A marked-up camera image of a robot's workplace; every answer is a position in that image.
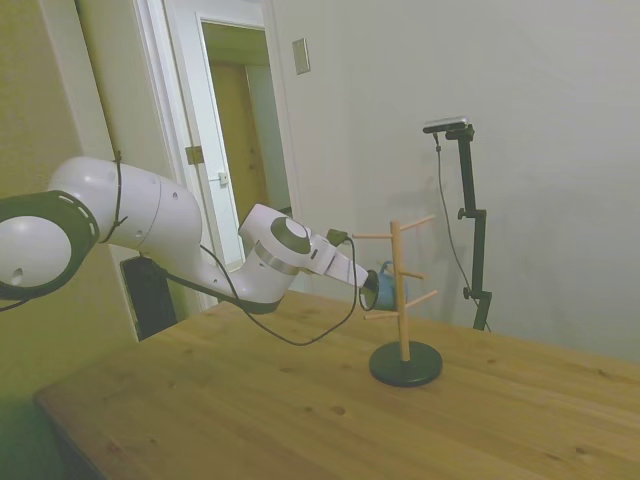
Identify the black rectangular box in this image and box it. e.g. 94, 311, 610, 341
119, 255, 179, 343

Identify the brown wooden door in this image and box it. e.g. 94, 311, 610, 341
208, 59, 269, 202

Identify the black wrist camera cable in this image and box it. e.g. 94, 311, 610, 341
74, 0, 358, 347

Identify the blue enamel mug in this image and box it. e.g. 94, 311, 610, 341
360, 259, 413, 312

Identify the grey exterior camera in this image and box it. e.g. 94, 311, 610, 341
422, 115, 472, 136

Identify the wooden mug tree black base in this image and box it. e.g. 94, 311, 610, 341
351, 214, 445, 389

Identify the black jointed camera stand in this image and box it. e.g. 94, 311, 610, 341
443, 126, 494, 332

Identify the white door frame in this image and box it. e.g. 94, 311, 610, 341
132, 0, 304, 312

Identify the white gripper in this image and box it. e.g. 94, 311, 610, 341
312, 238, 384, 309

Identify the grey wall switch plate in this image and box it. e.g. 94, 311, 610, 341
292, 38, 312, 77

